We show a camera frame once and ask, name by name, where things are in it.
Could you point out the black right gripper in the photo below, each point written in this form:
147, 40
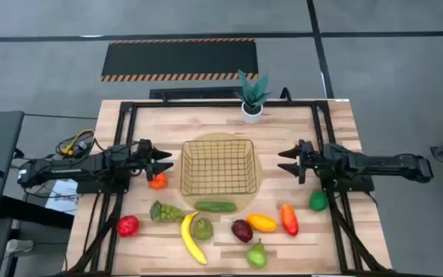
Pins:
307, 169

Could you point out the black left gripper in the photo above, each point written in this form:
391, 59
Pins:
149, 169

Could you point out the small orange round fruit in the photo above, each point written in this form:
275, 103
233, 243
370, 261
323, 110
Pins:
158, 181

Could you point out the green lime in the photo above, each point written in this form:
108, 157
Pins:
318, 201

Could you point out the green grape bunch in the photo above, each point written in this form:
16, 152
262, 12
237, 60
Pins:
167, 212

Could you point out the red apple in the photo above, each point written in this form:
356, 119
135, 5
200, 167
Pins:
289, 220
128, 226

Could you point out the yellow bell pepper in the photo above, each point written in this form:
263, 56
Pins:
262, 223

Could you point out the green cucumber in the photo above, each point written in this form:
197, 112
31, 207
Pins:
215, 207

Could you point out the yellow banana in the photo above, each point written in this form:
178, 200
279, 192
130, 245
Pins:
187, 238

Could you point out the dark red bell pepper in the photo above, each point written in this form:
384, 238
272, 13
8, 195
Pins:
242, 231

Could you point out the bright green pear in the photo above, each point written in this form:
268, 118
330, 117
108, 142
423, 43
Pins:
256, 257

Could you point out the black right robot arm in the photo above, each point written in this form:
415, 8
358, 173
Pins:
375, 163

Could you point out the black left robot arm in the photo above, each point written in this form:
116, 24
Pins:
71, 167

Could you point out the round woven straw mat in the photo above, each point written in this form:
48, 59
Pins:
252, 192

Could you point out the potted succulent white pot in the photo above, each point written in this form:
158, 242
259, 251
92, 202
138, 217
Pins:
252, 98

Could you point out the black bar behind table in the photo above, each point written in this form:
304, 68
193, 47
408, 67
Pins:
194, 93

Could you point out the white printed paper sheet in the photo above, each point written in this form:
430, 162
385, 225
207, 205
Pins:
64, 196

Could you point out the black hazard-striped floor mat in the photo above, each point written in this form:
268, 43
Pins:
179, 57

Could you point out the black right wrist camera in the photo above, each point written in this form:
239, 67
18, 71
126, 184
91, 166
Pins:
307, 146

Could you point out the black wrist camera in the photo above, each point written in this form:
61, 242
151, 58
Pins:
307, 146
144, 146

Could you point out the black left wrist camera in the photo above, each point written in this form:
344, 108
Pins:
144, 146

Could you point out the black metal table frame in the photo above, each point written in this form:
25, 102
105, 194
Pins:
206, 104

